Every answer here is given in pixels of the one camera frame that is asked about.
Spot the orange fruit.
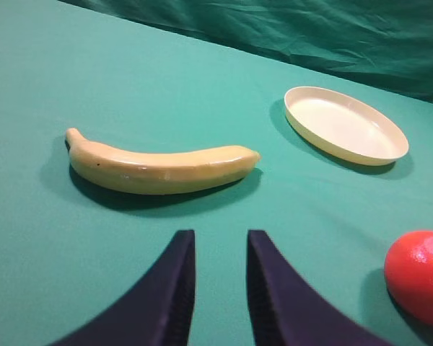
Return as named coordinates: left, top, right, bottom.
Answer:
left=384, top=230, right=433, bottom=326

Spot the green backdrop cloth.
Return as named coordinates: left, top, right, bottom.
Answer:
left=78, top=0, right=433, bottom=103

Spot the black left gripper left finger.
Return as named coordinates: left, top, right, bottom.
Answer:
left=54, top=230, right=196, bottom=345

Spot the yellow banana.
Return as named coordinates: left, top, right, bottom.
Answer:
left=66, top=128, right=261, bottom=195

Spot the yellow oval plate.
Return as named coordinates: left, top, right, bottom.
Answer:
left=284, top=86, right=409, bottom=167

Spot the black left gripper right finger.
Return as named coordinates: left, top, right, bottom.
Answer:
left=247, top=230, right=389, bottom=345

